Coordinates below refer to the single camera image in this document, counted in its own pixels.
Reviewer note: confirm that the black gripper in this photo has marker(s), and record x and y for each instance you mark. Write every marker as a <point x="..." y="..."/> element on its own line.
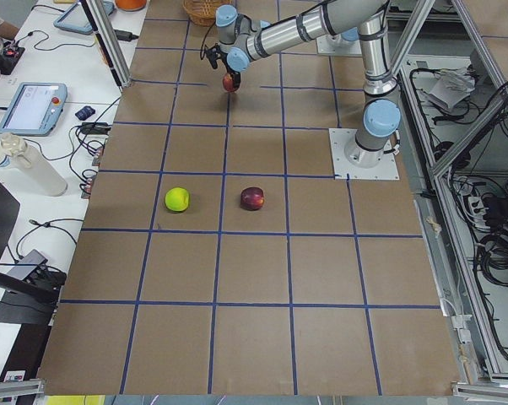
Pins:
<point x="230" y="69"/>

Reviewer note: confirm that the red apple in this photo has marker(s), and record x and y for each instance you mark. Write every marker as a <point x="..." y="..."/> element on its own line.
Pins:
<point x="229" y="82"/>

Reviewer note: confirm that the dark purple apple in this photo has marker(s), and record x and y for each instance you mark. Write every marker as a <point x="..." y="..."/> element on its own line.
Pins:
<point x="252" y="198"/>

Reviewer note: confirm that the green apple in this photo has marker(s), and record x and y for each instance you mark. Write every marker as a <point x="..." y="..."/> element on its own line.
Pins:
<point x="177" y="199"/>

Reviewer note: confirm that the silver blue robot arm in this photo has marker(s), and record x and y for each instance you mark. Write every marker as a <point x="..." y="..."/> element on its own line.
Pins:
<point x="242" y="40"/>

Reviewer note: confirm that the woven wicker basket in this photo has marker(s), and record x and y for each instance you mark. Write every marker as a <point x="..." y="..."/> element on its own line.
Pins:
<point x="202" y="12"/>

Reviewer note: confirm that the orange object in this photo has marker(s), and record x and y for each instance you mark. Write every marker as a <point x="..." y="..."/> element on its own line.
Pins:
<point x="131" y="5"/>

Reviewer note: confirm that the far teach pendant tablet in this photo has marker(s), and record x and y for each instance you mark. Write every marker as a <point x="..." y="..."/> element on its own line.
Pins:
<point x="74" y="20"/>

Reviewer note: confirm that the teach pendant tablet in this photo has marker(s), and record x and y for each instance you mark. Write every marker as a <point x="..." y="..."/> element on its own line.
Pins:
<point x="35" y="109"/>
<point x="74" y="20"/>

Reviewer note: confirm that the near teach pendant tablet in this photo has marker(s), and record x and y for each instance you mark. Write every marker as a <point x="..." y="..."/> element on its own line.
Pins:
<point x="35" y="109"/>

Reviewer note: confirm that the white spray bottle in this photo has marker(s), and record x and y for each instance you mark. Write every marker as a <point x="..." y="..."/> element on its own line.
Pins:
<point x="16" y="153"/>

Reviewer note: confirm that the white power strip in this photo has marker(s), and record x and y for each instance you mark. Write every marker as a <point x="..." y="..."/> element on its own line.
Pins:
<point x="475" y="206"/>

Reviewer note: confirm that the black monitor stand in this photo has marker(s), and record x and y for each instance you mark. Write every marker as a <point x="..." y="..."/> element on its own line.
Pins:
<point x="31" y="289"/>

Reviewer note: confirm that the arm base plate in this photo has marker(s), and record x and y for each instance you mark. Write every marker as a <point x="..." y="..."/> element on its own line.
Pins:
<point x="338" y="46"/>
<point x="350" y="162"/>

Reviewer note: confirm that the aluminium frame post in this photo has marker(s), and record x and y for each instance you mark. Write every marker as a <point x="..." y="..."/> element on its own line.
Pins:
<point x="109" y="44"/>

